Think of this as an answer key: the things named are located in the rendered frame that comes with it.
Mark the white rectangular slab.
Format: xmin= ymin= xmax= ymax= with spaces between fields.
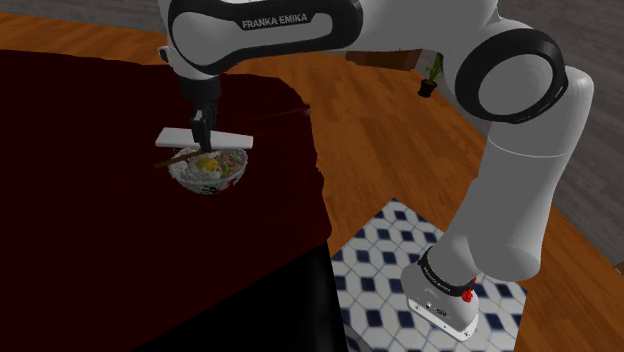
xmin=154 ymin=126 xmax=255 ymax=151

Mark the brown chopstick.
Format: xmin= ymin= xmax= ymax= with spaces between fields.
xmin=153 ymin=149 xmax=204 ymax=170

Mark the white bowl of food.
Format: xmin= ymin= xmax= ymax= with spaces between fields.
xmin=167 ymin=147 xmax=249 ymax=196

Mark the green potted plant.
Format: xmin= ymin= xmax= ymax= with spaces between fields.
xmin=417 ymin=51 xmax=446 ymax=99

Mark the brown wooden furniture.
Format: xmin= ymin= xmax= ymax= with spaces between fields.
xmin=344 ymin=48 xmax=425 ymax=74

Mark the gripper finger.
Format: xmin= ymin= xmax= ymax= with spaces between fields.
xmin=201 ymin=102 xmax=219 ymax=154
xmin=190 ymin=109 xmax=205 ymax=145

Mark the blue white patterned robot stand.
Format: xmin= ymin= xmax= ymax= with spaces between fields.
xmin=330 ymin=197 xmax=529 ymax=352

